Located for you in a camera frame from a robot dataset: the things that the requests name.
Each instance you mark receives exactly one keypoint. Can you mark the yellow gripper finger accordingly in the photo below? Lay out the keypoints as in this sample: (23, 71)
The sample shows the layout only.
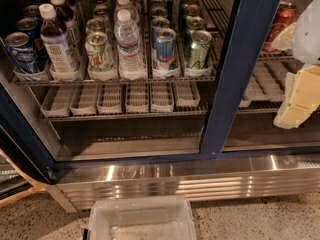
(302, 97)
(283, 40)

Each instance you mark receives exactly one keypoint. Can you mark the blue fridge door frame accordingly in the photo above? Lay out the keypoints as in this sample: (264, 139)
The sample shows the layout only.
(248, 27)

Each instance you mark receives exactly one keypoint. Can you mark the blue energy drink can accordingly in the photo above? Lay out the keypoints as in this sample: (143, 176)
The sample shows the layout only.
(165, 48)
(157, 24)

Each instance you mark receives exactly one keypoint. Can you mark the steel fridge base grille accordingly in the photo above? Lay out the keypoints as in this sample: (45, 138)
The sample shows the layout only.
(200, 180)

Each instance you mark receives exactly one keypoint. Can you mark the green soda can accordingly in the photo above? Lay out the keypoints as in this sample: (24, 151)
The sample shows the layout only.
(184, 3)
(199, 49)
(193, 24)
(191, 11)

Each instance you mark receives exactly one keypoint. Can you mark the red cola can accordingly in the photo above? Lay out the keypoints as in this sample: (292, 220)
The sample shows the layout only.
(284, 16)

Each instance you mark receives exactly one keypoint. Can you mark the iced tea bottle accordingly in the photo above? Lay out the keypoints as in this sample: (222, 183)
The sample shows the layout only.
(67, 16)
(54, 34)

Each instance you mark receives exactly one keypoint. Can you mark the clear plastic bin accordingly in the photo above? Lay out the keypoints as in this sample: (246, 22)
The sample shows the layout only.
(146, 218)

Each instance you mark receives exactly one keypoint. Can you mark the white green can front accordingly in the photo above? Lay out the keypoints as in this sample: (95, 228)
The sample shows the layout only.
(99, 51)

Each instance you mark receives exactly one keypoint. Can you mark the blue pepsi can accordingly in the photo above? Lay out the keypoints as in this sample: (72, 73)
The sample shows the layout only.
(20, 49)
(31, 27)

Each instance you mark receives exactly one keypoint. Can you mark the iced tea bottle front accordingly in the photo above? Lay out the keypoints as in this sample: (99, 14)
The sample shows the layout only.
(54, 34)

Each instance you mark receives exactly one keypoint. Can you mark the clear water bottle front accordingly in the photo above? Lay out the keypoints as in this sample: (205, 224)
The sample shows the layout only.
(129, 46)

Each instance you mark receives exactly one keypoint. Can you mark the top wire shelf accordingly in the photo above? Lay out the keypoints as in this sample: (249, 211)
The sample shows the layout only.
(149, 73)

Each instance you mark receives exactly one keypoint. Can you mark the wire shelf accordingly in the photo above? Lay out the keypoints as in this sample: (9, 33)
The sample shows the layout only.
(149, 73)
(115, 101)

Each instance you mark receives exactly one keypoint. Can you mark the green soda can front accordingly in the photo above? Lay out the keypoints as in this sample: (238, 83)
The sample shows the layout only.
(199, 49)

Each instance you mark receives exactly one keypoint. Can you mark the clear water bottle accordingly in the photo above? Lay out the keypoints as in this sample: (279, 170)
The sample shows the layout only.
(129, 46)
(126, 5)

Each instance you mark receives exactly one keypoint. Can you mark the blue energy drink can front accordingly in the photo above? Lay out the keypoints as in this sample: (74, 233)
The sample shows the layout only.
(165, 48)

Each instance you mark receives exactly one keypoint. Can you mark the lower wire shelf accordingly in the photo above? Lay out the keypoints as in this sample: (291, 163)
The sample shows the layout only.
(115, 101)

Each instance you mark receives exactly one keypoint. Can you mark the white green can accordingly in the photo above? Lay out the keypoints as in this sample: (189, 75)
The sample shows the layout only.
(99, 51)
(96, 24)

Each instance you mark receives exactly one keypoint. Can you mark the blue pepsi can front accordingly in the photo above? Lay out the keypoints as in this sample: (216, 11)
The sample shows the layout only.
(20, 49)

